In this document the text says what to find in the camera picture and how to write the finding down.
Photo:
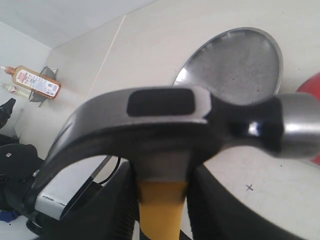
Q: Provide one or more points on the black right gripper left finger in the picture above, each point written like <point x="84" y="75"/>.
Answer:
<point x="104" y="212"/>

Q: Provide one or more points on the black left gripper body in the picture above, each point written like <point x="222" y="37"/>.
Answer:
<point x="18" y="164"/>

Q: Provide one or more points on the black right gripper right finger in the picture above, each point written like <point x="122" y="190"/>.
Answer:
<point x="215" y="214"/>

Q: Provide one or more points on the yellow black claw hammer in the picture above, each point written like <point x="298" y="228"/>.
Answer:
<point x="170" y="131"/>

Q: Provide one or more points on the red dome push button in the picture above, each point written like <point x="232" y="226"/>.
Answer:
<point x="310" y="91"/>

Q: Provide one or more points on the clear plastic bottle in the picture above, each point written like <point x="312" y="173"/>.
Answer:
<point x="15" y="90"/>

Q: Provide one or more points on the amber liquid bottle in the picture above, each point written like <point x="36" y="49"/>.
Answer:
<point x="21" y="76"/>

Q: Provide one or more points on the round steel plate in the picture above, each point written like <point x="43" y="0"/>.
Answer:
<point x="241" y="66"/>

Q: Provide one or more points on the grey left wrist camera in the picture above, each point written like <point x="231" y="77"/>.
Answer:
<point x="64" y="190"/>

